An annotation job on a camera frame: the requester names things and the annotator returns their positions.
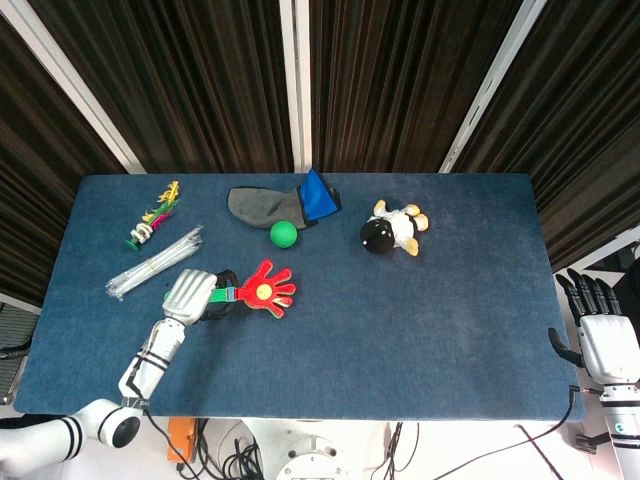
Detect colourful feather shuttlecock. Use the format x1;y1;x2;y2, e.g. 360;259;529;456
123;180;182;250

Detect green rubber ball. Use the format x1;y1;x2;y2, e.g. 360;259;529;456
269;220;299;249

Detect orange box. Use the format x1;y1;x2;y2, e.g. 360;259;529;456
166;417;199;464

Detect long black cable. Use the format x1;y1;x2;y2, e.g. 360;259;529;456
379;384;582;480

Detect blue felt table cover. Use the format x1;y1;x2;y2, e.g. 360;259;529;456
12;172;587;422

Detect black and white plush toy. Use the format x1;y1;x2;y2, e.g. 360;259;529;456
360;199;430;258

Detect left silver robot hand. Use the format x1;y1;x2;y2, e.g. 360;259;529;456
162;268;240;325

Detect bundle of clear straws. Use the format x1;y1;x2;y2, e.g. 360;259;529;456
105;224;205;302

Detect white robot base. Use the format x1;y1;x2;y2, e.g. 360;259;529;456
239;419;381;480

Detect dark brown pleated curtain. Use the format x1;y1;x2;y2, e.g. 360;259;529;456
0;0;640;306

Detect red hand clapper toy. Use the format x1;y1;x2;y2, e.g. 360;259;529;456
162;258;297;319

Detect grey office chair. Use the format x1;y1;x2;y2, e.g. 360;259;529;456
0;302;41;401

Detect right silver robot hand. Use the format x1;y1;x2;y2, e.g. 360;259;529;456
547;268;640;385

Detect tangled black cables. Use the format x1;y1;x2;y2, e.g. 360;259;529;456
197;419;269;480

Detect grey and blue sock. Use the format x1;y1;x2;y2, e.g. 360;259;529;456
227;168;344;232

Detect white frame post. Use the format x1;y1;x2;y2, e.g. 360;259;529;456
278;0;312;174
0;0;146;175
438;0;549;174

